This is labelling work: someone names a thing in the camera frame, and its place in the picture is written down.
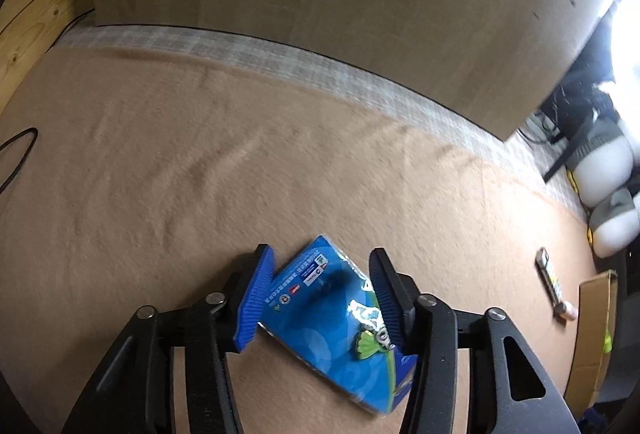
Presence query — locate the blue tissue pack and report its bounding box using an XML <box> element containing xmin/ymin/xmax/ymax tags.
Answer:
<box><xmin>260</xmin><ymin>235</ymin><xmax>416</xmax><ymax>414</ymax></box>

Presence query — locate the patterned white lighter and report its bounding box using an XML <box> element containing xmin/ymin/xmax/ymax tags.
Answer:
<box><xmin>535</xmin><ymin>247</ymin><xmax>563</xmax><ymax>308</ymax></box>

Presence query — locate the green tube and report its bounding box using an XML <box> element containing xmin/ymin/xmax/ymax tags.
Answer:
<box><xmin>603</xmin><ymin>331</ymin><xmax>613</xmax><ymax>355</ymax></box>

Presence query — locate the pink bottle grey cap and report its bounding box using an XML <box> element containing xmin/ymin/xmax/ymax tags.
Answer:
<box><xmin>553</xmin><ymin>301</ymin><xmax>578</xmax><ymax>321</ymax></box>

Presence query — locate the brown blanket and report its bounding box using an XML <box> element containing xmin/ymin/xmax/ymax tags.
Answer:
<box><xmin>1</xmin><ymin>47</ymin><xmax>594</xmax><ymax>433</ymax></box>

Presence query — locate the cardboard box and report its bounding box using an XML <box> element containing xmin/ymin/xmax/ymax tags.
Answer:
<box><xmin>564</xmin><ymin>270</ymin><xmax>638</xmax><ymax>419</ymax></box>

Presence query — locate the plaid bed sheet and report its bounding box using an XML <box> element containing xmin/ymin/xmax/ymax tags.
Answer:
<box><xmin>56</xmin><ymin>19</ymin><xmax>586</xmax><ymax>220</ymax></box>

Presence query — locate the small penguin plush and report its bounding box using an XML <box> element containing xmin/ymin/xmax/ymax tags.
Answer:
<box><xmin>588</xmin><ymin>188</ymin><xmax>639</xmax><ymax>258</ymax></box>

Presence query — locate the large penguin plush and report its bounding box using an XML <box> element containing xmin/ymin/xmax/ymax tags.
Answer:
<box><xmin>565</xmin><ymin>119</ymin><xmax>634</xmax><ymax>209</ymax></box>

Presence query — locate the black tripod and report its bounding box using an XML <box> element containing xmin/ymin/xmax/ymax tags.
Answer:
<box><xmin>540</xmin><ymin>86</ymin><xmax>599</xmax><ymax>183</ymax></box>

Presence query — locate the pine wood panel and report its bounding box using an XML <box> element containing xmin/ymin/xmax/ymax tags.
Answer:
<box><xmin>0</xmin><ymin>0</ymin><xmax>101</xmax><ymax>115</ymax></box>

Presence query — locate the black cable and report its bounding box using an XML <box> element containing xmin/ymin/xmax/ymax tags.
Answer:
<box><xmin>0</xmin><ymin>127</ymin><xmax>40</xmax><ymax>195</ymax></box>

